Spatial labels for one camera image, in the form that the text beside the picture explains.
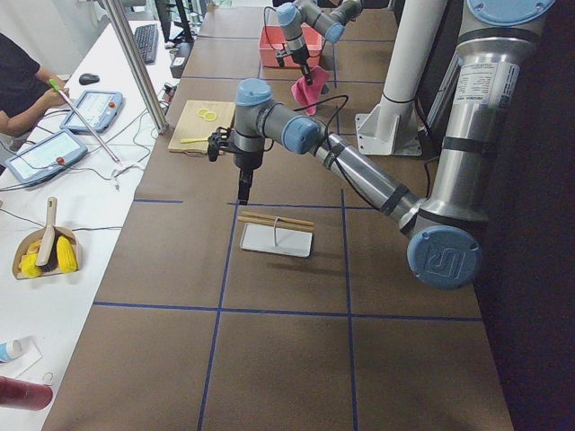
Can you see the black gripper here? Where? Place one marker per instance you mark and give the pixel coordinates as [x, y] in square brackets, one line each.
[299, 56]
[246, 161]

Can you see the pink and grey cloth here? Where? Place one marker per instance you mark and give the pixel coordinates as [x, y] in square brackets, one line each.
[308, 94]

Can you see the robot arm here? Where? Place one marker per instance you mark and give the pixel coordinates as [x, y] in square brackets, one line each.
[292, 17]
[444, 229]

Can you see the pink plastic bin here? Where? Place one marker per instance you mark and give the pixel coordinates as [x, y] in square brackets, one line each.
[272, 39]

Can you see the bamboo cutting board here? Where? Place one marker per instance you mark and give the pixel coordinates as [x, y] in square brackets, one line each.
[191, 124]

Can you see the yellow plastic knife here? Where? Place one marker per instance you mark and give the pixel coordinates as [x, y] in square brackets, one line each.
[194, 140]

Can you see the white towel rack tray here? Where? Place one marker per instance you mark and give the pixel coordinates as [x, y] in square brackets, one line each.
[276, 240]

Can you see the teach pendant tablet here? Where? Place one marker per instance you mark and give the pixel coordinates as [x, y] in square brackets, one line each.
[99, 108]
[46, 159]

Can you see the black keyboard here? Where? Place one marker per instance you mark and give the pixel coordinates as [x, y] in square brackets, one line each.
[146, 38]

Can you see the black computer mouse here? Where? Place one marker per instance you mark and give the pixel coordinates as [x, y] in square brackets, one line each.
[87, 79]

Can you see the brown dustpan with toys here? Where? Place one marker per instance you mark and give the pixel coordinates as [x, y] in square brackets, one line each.
[48, 251]

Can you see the seated person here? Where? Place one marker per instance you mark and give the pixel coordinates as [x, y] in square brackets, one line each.
[26, 93]

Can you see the white tube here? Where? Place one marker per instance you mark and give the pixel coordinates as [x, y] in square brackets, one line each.
[10, 350]

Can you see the red bottle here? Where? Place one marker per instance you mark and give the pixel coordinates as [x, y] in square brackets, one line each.
[19, 394]

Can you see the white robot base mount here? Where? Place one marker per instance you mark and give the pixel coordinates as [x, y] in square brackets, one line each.
[391, 126]

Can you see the aluminium camera post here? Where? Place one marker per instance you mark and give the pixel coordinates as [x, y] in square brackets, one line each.
[136, 64]

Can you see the green handled grabber stick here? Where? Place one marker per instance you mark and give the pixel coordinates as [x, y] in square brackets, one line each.
[76, 111]

